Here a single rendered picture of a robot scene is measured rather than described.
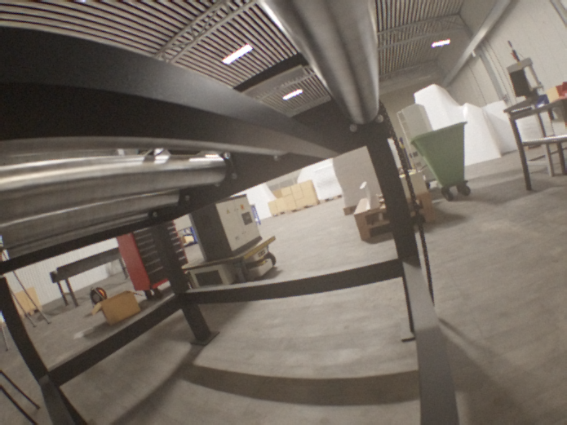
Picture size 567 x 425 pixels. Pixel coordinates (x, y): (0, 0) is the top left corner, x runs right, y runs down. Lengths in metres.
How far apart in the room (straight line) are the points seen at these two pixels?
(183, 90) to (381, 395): 0.84
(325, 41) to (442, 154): 2.82
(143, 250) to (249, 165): 2.22
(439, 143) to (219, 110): 2.88
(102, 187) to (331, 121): 0.72
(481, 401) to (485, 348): 0.22
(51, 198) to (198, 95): 0.43
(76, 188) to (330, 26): 0.53
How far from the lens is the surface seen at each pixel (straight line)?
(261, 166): 0.92
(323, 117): 0.85
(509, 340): 0.96
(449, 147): 3.05
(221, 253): 2.17
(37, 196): 0.55
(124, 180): 0.62
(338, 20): 0.24
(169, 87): 0.17
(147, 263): 2.98
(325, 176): 9.01
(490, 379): 0.84
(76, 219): 0.87
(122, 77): 0.15
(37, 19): 9.74
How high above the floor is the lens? 0.66
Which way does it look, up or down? 3 degrees down
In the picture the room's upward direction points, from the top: 19 degrees counter-clockwise
